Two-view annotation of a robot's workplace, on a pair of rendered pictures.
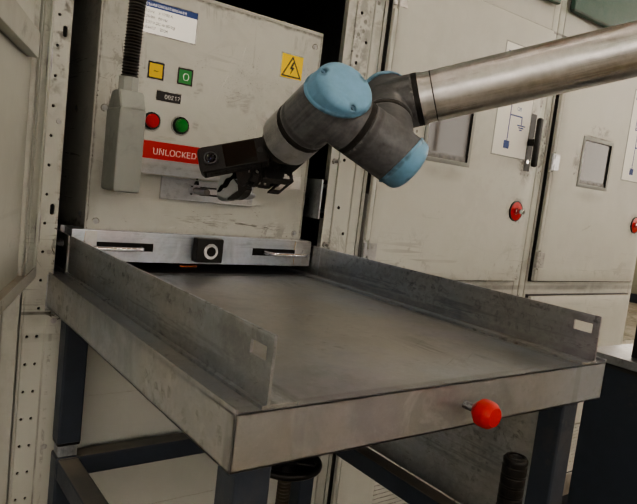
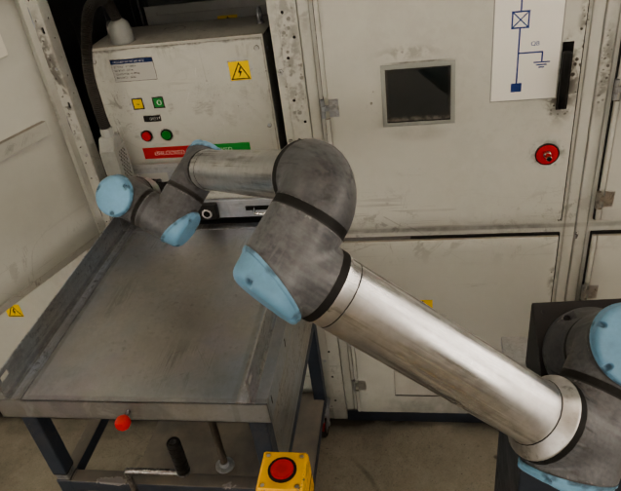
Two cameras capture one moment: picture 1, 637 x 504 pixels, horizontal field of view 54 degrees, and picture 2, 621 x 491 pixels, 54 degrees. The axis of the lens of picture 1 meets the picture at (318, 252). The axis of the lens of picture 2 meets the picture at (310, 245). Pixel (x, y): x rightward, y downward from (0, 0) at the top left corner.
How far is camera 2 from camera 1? 1.45 m
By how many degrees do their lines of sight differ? 53
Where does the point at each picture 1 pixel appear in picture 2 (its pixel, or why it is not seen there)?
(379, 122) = (138, 215)
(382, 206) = not seen: hidden behind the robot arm
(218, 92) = (185, 106)
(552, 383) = (207, 409)
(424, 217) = (401, 175)
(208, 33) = (164, 67)
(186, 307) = (38, 325)
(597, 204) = not seen: outside the picture
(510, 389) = (165, 408)
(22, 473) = not seen: hidden behind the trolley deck
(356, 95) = (116, 203)
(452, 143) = (425, 103)
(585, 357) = (252, 397)
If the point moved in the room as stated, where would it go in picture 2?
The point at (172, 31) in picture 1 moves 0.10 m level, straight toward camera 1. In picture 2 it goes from (138, 75) to (112, 88)
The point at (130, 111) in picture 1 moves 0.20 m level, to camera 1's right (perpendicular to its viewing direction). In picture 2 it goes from (105, 153) to (144, 170)
